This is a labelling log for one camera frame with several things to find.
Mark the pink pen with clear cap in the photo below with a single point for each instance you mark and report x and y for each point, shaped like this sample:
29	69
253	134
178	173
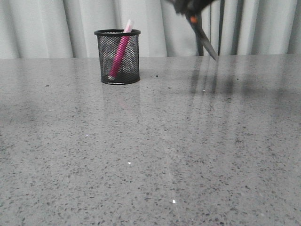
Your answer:
118	59

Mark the grey pleated curtain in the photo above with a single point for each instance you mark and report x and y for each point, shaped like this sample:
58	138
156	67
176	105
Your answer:
65	28

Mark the black blurred gripper finger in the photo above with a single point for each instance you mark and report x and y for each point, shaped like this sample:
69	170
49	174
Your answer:
191	7

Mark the grey orange handled scissors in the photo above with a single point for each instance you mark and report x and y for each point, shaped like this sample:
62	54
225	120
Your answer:
200	34

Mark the black mesh pen cup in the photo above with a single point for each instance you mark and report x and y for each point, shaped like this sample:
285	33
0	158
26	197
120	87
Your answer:
108	41

